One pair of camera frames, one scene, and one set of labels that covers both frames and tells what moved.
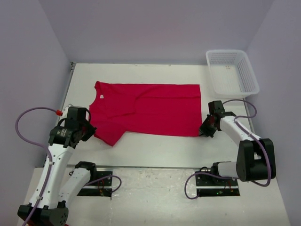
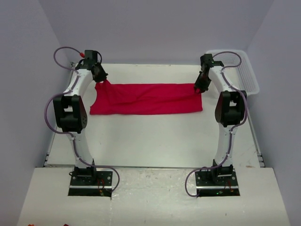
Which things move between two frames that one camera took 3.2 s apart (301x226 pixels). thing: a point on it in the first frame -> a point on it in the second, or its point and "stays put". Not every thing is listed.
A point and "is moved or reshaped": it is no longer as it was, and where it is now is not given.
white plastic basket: [231, 74] stays put
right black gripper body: [207, 128] -> [201, 84]
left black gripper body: [87, 130] -> [100, 76]
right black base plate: [209, 186] stays put
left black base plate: [102, 188] stays put
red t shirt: [170, 109] is moved or reshaped
